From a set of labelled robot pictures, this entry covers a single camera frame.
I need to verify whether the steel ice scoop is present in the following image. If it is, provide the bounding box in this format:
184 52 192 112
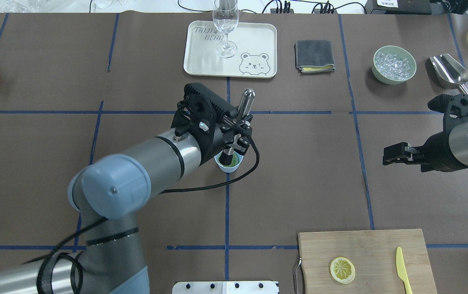
428 53 468 96

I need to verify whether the light blue paper cup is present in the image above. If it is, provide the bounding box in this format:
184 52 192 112
214 152 243 173

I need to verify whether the clear wine glass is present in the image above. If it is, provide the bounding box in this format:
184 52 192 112
213 0 240 58

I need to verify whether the black power strip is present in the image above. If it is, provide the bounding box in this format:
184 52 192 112
265 0 294 14

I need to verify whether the wooden cutting board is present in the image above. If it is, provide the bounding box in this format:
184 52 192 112
293 229 437 294

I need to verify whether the grey folded cloth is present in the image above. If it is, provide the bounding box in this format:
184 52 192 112
294 40 336 74

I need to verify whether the steel muddler black tip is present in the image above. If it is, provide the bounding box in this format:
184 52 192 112
219 89 255 165

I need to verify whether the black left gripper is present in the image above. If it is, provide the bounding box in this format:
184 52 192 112
171 82 254 165

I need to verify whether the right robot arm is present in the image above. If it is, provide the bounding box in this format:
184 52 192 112
382 94 468 173

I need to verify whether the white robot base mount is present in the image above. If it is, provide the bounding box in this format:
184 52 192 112
172 281 280 294

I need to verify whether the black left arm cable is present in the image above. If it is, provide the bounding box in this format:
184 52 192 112
22 131 260 294

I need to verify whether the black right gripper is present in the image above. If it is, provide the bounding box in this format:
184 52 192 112
383 94 468 172

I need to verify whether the yellow lemon half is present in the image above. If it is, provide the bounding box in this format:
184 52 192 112
217 157 239 169

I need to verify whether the green bowl of ice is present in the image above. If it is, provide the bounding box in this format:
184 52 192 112
371 45 418 85

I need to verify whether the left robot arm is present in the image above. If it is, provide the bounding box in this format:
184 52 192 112
0 82 258 294

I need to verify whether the squeezed lemon peel ring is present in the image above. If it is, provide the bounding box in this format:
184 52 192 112
330 256 356 285

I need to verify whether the yellow plastic knife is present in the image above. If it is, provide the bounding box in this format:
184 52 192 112
395 246 413 294

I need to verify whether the cream bear serving tray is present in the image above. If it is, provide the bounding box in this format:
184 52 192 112
183 20 278 78

